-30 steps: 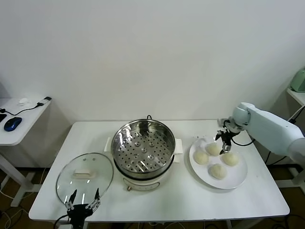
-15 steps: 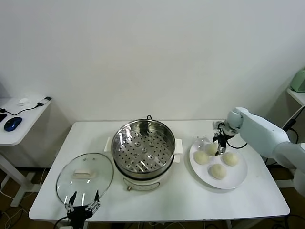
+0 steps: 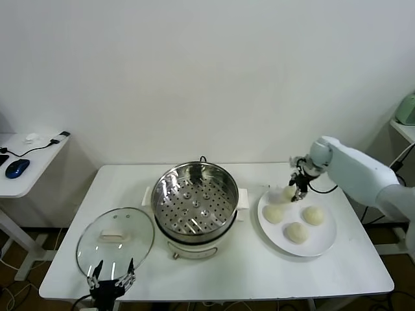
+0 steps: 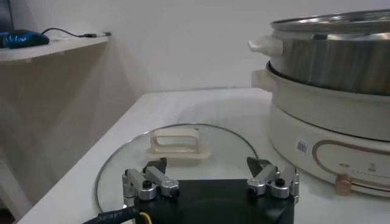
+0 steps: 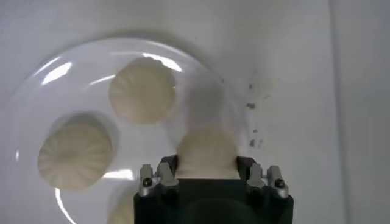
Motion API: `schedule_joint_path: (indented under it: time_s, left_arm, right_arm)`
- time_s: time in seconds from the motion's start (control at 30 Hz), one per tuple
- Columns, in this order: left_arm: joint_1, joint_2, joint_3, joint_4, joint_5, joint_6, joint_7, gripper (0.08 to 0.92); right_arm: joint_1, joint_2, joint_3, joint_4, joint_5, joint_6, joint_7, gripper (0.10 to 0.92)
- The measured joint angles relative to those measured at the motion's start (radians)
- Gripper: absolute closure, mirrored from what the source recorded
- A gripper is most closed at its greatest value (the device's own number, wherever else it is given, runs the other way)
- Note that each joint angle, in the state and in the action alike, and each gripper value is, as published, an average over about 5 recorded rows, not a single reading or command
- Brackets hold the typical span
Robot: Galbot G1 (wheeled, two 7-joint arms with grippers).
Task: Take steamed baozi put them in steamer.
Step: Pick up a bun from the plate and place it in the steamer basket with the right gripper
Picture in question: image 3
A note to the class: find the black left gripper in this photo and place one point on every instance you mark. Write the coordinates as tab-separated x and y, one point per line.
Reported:
105	291

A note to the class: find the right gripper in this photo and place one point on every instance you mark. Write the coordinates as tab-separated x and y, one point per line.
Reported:
306	168

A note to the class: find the white steamed baozi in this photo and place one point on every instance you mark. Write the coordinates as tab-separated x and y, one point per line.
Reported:
274	214
287	193
296	232
314	215

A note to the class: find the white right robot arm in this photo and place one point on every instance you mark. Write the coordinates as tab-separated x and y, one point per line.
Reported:
356	175

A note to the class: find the stainless steel steamer basket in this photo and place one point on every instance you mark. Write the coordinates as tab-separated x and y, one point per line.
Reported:
194	201

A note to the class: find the white round plate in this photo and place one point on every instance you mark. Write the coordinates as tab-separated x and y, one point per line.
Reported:
317	239

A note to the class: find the cream electric cooker base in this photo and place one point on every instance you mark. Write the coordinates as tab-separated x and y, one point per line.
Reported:
194	249

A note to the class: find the green appliance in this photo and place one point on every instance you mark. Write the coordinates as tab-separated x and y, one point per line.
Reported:
407	110

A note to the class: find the white side desk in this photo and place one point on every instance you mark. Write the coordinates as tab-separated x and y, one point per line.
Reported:
35	162

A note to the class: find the blue computer mouse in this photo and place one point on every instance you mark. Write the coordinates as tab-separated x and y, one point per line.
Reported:
17	168

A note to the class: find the black keyboard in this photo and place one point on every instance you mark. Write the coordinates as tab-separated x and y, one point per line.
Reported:
4	160

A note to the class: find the white crumpled object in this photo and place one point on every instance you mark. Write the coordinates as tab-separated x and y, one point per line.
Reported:
32	138

